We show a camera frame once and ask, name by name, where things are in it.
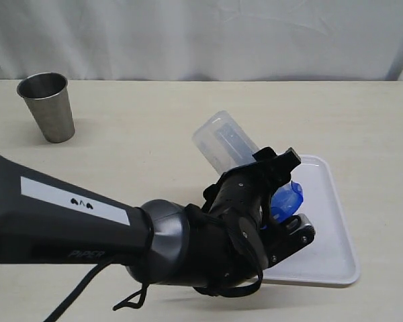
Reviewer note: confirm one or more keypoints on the clear plastic tall container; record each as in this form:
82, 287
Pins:
223, 143

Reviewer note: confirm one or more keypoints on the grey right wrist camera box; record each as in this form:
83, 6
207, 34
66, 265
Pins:
282, 240

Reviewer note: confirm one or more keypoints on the white background curtain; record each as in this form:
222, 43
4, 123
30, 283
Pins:
203, 40

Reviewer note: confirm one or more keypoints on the white plastic tray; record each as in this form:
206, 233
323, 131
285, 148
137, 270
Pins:
330, 260

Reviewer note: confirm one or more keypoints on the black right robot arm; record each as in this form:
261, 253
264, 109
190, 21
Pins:
44, 220

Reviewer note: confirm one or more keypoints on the stainless steel cup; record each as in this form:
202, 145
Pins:
47, 98

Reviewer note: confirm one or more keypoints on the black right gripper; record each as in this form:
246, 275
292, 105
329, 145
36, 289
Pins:
243, 194

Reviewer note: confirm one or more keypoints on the blue container lid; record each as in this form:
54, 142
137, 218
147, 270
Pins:
286, 201

